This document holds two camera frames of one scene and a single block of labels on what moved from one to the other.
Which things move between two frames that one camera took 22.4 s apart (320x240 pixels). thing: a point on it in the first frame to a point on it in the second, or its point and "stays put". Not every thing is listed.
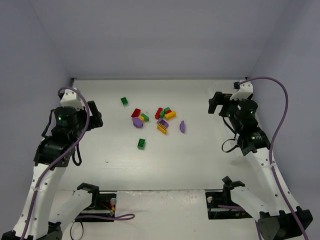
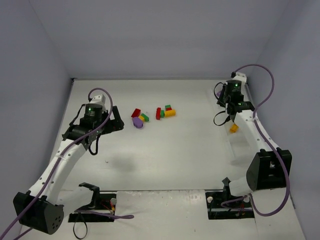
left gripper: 94,114 to 114,120
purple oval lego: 137,122 stays put
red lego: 136,113 stays put
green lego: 146,118 stays put
